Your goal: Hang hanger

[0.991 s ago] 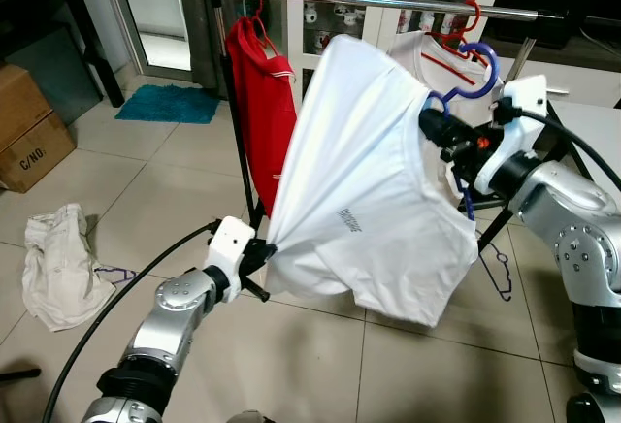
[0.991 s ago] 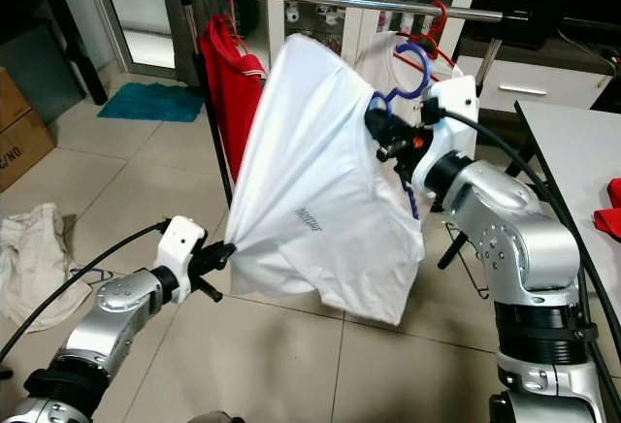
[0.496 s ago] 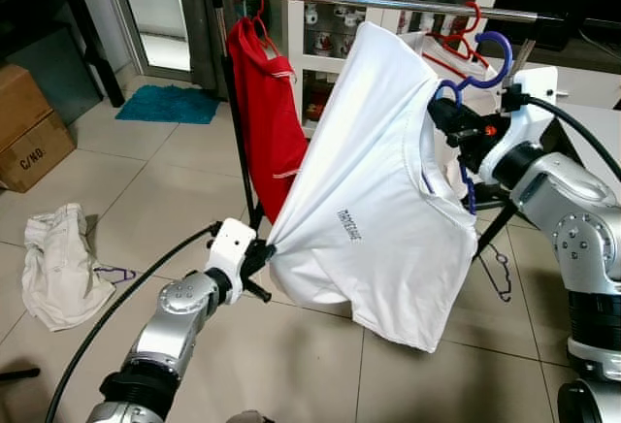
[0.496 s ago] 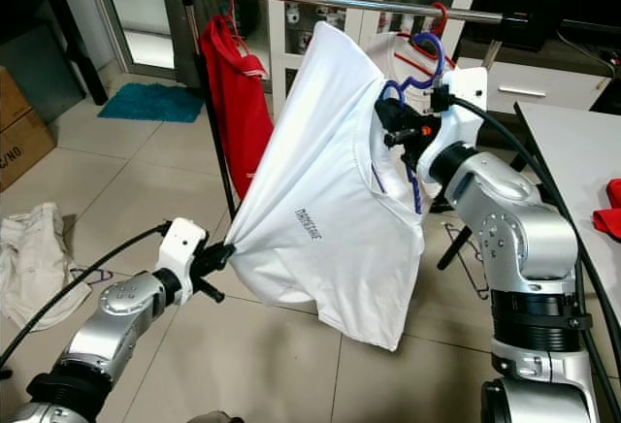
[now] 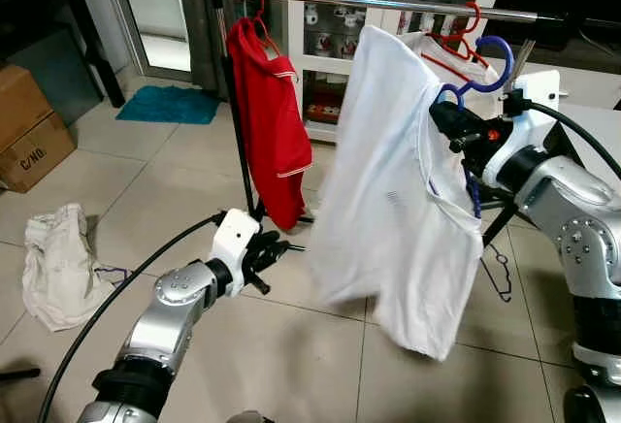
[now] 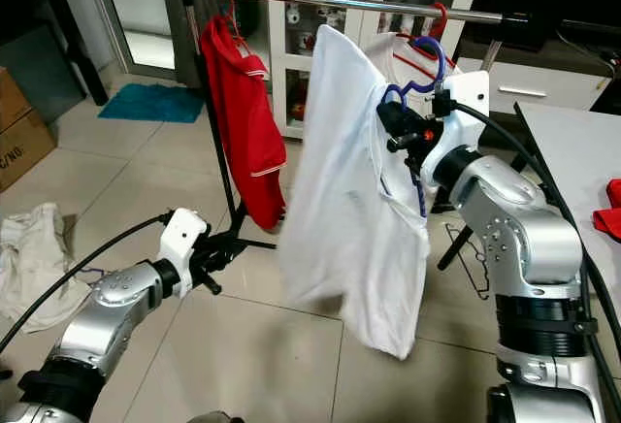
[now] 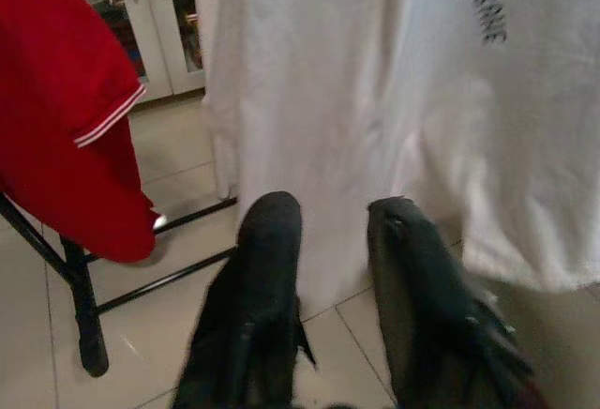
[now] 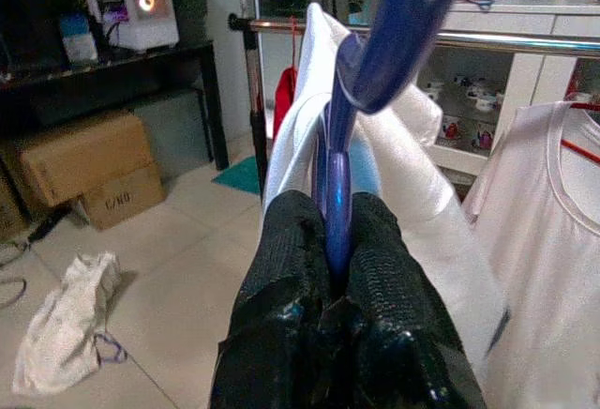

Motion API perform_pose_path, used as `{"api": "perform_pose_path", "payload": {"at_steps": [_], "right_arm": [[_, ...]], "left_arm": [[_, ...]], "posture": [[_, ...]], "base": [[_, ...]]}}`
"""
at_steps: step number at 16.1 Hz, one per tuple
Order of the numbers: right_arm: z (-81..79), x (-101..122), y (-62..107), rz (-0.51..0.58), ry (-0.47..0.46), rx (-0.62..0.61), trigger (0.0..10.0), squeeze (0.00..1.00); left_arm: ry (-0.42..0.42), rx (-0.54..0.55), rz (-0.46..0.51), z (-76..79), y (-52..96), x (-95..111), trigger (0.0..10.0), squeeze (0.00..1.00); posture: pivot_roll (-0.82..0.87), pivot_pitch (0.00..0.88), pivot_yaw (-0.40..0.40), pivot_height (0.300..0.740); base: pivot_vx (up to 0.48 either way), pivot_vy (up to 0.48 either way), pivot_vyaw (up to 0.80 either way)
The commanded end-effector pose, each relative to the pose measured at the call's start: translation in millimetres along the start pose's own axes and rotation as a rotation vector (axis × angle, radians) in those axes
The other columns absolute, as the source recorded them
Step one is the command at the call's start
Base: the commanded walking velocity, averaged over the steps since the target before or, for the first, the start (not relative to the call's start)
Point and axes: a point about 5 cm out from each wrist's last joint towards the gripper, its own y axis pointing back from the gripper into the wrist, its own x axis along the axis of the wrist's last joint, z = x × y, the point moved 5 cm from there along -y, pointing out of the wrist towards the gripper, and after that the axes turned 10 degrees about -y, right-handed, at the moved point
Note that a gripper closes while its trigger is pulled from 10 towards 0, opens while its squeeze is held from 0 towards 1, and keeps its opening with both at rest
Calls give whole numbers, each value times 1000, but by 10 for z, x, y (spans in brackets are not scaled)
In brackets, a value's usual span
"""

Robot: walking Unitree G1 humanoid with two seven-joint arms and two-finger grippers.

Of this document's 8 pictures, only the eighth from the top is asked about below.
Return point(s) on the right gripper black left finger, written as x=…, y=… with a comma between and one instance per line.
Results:
x=281, y=296

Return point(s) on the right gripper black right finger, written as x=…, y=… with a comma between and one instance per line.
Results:
x=398, y=315

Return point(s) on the blue purple plastic hanger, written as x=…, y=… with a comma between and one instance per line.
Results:
x=338, y=193

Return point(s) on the white shirt with dark print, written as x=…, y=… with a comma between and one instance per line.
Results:
x=412, y=170

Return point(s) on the thin purple hanger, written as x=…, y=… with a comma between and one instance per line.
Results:
x=123, y=352

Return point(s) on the red plastic hanger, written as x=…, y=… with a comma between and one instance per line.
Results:
x=581, y=151
x=293, y=43

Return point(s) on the teal floor mat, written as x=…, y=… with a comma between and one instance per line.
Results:
x=239, y=177

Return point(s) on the plain white shirt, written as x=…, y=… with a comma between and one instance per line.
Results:
x=529, y=240

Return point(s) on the small printed cardboard box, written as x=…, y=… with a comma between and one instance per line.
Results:
x=122, y=202

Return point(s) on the grey cabinet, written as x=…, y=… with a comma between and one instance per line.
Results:
x=173, y=132

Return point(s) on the red shirt with white trim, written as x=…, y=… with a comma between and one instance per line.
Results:
x=286, y=95

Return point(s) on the crumpled white garment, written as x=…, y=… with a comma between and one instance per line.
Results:
x=61, y=324

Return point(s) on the white mug dark print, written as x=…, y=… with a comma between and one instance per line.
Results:
x=482, y=101

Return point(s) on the large plain cardboard box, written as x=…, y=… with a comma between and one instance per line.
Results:
x=84, y=160

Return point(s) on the black power strip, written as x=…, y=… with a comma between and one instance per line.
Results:
x=47, y=228

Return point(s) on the black desk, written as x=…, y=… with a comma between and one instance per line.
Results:
x=140, y=52

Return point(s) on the white PC case RGB fans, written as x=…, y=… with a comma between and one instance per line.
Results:
x=154, y=29

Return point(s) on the chrome clothes rack black posts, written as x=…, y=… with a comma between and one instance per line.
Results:
x=515, y=43

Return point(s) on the dark green bag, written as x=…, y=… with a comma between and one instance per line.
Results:
x=187, y=10

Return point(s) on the white glass door cabinet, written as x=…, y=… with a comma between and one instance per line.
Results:
x=497, y=22

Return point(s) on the white blue box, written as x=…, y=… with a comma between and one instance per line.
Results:
x=79, y=43

